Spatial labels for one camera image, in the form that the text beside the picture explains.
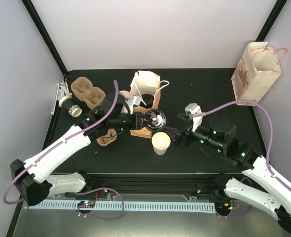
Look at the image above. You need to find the left controller board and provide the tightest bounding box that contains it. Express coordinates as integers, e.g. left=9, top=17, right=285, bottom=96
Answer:
left=77, top=200, right=95, bottom=208

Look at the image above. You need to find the rear pulp cup carrier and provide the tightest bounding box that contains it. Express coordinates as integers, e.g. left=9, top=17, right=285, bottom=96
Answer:
left=71, top=77, right=93, bottom=102

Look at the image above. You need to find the pulp cup carrier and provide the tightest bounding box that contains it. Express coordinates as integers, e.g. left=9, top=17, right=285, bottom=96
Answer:
left=96, top=128, right=117, bottom=147
left=83, top=87, right=106, bottom=109
left=71, top=77, right=93, bottom=102

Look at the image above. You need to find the left black frame post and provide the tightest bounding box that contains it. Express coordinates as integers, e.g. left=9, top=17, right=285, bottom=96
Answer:
left=21, top=0, right=68, bottom=76

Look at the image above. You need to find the controller board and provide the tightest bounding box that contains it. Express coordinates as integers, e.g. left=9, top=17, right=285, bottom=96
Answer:
left=77, top=200, right=95, bottom=208
left=215, top=202, right=241, bottom=210

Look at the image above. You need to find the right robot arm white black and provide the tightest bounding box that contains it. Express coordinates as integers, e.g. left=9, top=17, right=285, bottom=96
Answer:
left=165, top=115, right=291, bottom=234

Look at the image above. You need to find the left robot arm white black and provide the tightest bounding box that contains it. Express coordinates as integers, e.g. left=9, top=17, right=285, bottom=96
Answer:
left=9, top=92, right=152, bottom=206

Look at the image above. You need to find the black plastic cup lid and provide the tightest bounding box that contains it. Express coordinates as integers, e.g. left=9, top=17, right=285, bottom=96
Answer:
left=145, top=109, right=167, bottom=132

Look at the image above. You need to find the black frame post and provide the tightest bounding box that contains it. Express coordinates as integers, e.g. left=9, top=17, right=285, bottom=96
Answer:
left=255, top=0, right=287, bottom=42
left=21, top=0, right=68, bottom=76

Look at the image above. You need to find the right black frame post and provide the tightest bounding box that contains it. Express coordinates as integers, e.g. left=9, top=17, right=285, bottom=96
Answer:
left=255, top=0, right=287, bottom=42

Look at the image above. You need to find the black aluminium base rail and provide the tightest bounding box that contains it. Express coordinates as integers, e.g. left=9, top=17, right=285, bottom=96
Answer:
left=84, top=173, right=218, bottom=195

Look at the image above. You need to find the bundle of white stirrers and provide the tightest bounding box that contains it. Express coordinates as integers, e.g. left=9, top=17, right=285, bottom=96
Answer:
left=51, top=79, right=72, bottom=115

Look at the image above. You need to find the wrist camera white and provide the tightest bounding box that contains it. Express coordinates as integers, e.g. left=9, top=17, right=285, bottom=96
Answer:
left=122, top=96, right=142, bottom=114
left=184, top=103, right=203, bottom=132

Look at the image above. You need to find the right controller board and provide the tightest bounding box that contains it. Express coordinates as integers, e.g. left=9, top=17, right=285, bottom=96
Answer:
left=215, top=202, right=241, bottom=210

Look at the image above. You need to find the stack of paper cups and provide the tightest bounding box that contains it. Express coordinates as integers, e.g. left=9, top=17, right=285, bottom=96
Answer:
left=119, top=90, right=131, bottom=101

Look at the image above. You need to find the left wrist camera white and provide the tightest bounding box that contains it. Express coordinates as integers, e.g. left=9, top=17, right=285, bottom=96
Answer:
left=122, top=96, right=142, bottom=114

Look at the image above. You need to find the cup holding white stirrers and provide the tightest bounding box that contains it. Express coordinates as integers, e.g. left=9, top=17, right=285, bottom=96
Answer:
left=59, top=95, right=82, bottom=118

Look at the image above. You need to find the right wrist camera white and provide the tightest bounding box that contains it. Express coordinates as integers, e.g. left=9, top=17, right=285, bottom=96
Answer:
left=184, top=103, right=203, bottom=132

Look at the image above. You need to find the white printed paper bag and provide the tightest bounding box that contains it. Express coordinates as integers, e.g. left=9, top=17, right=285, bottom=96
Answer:
left=231, top=41, right=288, bottom=106

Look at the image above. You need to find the white slotted cable duct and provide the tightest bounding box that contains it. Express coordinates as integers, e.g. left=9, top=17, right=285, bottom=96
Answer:
left=30, top=199, right=216, bottom=214

